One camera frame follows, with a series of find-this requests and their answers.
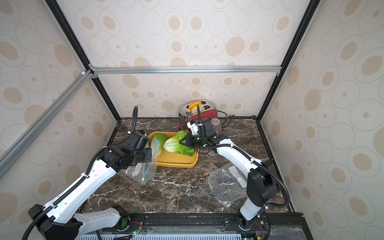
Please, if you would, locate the chinese cabbage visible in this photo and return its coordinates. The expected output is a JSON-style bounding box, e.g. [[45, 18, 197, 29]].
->
[[163, 131, 196, 157], [151, 134, 168, 158]]

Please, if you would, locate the black frame post left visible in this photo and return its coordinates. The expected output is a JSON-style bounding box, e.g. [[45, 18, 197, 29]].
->
[[45, 0, 121, 122]]

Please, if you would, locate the yellow toast slice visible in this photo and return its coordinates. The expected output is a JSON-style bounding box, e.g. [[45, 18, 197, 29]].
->
[[188, 101, 204, 111]]

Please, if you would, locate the red chrome toaster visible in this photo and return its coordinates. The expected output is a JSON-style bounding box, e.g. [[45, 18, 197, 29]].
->
[[178, 100, 218, 132]]

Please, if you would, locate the clear zipper bag blue seal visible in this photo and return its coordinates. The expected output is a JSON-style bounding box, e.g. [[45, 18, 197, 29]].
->
[[125, 156, 159, 185]]

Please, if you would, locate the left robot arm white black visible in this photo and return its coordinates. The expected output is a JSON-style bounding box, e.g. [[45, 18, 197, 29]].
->
[[22, 131, 152, 240]]

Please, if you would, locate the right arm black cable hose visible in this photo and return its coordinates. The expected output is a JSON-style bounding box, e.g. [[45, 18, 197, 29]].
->
[[196, 104, 291, 209]]

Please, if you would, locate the yellow rectangular tray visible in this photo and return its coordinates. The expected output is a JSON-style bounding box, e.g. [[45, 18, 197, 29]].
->
[[149, 132, 198, 168]]

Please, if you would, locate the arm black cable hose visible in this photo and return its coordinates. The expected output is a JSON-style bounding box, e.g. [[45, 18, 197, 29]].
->
[[22, 105, 139, 240], [196, 104, 291, 209]]

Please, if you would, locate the aluminium rail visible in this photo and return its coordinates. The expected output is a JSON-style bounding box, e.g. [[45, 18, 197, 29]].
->
[[92, 66, 282, 75], [1, 70, 92, 177]]

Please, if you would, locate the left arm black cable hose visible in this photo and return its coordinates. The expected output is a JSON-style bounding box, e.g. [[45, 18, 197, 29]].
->
[[22, 105, 139, 240]]

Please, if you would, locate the clear glass salt jar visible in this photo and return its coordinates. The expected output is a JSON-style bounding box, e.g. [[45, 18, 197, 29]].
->
[[211, 118, 221, 126]]

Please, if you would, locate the black frame post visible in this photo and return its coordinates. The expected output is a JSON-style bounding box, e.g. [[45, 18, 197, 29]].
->
[[257, 0, 321, 123], [45, 0, 121, 122]]

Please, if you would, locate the black frame post right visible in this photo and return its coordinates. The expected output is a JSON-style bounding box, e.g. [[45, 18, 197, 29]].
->
[[257, 0, 321, 123]]

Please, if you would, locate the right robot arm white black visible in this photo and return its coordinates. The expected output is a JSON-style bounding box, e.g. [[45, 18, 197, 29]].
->
[[179, 118, 291, 225]]

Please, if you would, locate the aluminium rail left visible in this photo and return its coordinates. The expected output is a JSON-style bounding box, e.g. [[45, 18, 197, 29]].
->
[[1, 70, 92, 177]]

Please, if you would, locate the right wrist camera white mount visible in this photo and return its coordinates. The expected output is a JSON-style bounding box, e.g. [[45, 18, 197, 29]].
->
[[187, 120, 201, 136]]

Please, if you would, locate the aluminium rail back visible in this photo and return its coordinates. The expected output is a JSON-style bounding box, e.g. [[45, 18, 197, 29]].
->
[[92, 66, 282, 75]]

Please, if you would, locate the black toaster power cable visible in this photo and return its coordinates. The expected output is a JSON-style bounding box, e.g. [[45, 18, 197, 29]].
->
[[217, 110, 235, 129]]

